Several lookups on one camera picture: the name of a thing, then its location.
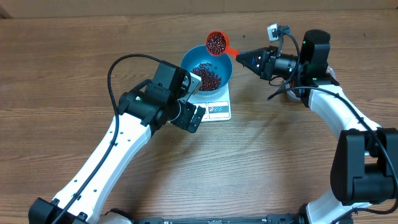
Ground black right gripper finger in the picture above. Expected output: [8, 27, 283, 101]
[236, 47, 269, 62]
[236, 58, 263, 75]

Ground red measuring scoop blue handle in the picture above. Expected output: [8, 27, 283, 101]
[205, 30, 241, 58]

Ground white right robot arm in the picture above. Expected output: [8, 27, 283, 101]
[236, 29, 397, 223]

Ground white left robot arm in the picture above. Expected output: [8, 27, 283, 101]
[28, 61, 205, 223]

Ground white digital kitchen scale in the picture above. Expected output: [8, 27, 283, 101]
[188, 84, 232, 122]

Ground beans in blue bowl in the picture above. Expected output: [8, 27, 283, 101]
[191, 62, 221, 91]

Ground blue metal bowl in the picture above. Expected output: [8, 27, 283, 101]
[180, 45, 233, 89]

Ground clear plastic food container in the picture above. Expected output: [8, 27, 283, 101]
[287, 66, 336, 103]

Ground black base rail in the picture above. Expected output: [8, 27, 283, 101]
[105, 205, 312, 224]

